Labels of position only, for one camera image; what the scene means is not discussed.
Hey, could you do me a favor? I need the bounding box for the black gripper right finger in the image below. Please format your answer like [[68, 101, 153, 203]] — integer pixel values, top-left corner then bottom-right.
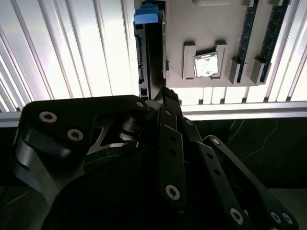
[[171, 89, 299, 230]]

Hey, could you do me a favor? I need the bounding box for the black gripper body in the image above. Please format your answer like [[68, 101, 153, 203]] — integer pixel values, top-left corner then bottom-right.
[[43, 143, 227, 230]]

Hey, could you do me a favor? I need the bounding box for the hard disk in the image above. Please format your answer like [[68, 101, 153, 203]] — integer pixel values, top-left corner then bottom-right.
[[132, 0, 168, 101]]

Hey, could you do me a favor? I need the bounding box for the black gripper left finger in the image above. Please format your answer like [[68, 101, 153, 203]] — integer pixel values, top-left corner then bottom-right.
[[11, 87, 187, 212]]

